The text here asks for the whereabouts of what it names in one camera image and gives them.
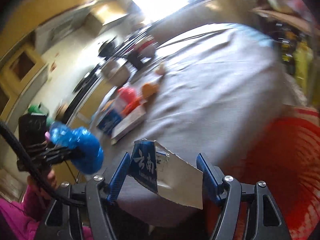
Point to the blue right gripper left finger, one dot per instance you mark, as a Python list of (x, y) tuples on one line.
[(100, 191)]

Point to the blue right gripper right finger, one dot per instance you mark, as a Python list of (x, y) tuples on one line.
[(225, 192)]

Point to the torn blue white carton piece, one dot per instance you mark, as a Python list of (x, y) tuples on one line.
[(166, 174)]

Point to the blue plastic bag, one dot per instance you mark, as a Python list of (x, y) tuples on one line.
[(89, 155)]

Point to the magenta sleeve forearm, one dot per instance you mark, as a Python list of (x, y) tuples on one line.
[(21, 220)]

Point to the red plastic trash bin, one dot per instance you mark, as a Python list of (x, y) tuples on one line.
[(286, 157)]

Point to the blue white flat box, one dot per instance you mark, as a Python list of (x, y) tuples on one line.
[(116, 127)]

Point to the red white plastic bottle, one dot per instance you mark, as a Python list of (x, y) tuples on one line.
[(130, 98)]

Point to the orange peel piece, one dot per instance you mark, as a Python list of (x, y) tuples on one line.
[(148, 89)]

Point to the white grey tablecloth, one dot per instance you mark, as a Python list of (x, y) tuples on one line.
[(222, 86)]

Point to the metal pot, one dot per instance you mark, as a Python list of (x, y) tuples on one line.
[(116, 73)]

